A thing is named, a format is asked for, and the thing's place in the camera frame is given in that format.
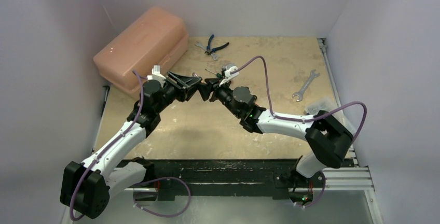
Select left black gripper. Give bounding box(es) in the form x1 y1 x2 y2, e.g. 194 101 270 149
154 72 201 114

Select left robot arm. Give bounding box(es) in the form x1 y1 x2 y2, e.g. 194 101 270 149
60 71 202 222

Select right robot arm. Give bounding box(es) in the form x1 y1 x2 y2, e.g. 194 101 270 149
198 78 354 186

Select small silver wrench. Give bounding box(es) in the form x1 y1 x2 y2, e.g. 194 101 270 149
195 41 219 61

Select pink plastic toolbox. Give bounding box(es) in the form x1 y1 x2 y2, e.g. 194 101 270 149
93 7 189 95

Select large silver wrench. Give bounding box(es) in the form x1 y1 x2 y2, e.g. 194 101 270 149
292 69 320 102

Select clear plastic screw box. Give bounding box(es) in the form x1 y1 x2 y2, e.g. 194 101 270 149
305 97 338 115

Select green handled screwdriver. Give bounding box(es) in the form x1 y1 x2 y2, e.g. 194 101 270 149
205 69 223 78

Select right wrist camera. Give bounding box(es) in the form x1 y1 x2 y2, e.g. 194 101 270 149
219 63 239 86

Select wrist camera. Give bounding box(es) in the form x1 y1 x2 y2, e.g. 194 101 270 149
147 65 166 81
219 63 239 86

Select blue handled pliers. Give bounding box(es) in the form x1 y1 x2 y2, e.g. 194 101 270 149
205 34 230 56

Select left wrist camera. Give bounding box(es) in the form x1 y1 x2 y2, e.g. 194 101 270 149
147 65 166 81

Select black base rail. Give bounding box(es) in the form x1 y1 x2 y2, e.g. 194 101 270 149
117 159 355 202

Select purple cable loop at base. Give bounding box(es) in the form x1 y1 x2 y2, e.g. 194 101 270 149
132 176 191 219

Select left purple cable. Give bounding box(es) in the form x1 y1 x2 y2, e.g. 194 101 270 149
69 70 148 222

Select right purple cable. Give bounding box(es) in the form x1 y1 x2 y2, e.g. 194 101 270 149
229 55 367 144

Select aluminium frame rail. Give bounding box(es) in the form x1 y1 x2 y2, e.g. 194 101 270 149
323 167 374 191

